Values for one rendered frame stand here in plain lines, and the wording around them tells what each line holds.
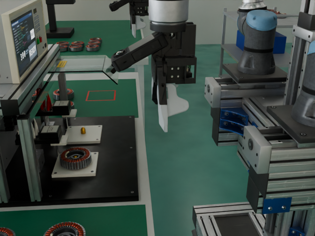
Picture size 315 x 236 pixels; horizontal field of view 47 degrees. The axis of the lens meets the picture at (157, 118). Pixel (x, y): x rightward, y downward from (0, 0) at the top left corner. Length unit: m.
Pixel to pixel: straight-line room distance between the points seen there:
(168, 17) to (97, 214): 0.68
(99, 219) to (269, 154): 0.53
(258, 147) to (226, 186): 1.59
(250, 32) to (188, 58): 0.81
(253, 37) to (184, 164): 1.55
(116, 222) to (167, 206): 1.30
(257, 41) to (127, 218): 0.83
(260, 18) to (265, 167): 0.63
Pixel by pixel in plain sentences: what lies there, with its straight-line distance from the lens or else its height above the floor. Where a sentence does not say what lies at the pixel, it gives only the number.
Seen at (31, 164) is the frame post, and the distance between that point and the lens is 1.15.
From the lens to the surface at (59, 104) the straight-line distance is 1.52.
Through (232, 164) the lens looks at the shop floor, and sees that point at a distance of 2.88.
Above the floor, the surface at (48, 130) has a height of 0.92.
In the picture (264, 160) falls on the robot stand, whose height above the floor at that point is 0.95.
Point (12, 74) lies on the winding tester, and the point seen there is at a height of 1.14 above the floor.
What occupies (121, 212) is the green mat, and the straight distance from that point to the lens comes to 1.16.
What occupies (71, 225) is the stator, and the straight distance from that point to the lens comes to 1.08.
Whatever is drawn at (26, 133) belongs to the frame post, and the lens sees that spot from 1.10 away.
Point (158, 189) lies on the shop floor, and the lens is 2.54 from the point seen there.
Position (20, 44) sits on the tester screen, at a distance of 1.22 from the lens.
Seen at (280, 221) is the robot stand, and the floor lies 0.49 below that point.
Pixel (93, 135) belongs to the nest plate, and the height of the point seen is 0.78.
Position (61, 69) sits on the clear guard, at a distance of 1.47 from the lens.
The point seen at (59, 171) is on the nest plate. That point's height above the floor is 0.78.
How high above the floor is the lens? 1.47
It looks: 24 degrees down
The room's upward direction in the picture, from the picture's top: straight up
